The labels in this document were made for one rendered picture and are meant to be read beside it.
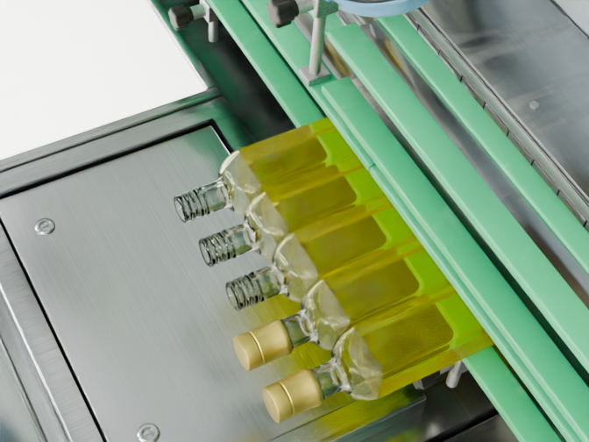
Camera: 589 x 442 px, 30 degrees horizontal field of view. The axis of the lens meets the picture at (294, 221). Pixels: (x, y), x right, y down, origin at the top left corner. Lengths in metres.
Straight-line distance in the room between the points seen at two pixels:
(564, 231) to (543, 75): 0.17
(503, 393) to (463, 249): 0.14
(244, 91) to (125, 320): 0.39
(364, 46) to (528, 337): 0.32
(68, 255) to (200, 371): 0.20
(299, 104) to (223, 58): 0.25
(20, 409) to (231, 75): 0.54
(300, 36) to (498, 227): 0.37
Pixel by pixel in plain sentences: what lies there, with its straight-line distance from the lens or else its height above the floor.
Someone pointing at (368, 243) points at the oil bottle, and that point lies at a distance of 1.04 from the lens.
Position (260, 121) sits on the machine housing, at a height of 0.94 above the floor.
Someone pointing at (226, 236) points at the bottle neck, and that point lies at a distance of 1.06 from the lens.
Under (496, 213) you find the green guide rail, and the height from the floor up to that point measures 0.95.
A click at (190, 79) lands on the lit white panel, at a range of 1.38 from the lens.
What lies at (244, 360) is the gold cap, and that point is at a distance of 1.00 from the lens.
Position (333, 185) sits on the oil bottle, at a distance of 1.08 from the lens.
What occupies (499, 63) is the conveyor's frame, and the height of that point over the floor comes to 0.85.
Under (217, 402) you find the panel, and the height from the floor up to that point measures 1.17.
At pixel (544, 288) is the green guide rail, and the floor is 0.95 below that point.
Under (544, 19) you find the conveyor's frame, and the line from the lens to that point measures 1.10.
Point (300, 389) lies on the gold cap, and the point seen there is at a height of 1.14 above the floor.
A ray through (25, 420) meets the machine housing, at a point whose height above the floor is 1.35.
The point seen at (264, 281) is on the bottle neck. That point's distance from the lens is 1.03.
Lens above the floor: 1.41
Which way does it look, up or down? 19 degrees down
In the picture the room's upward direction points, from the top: 112 degrees counter-clockwise
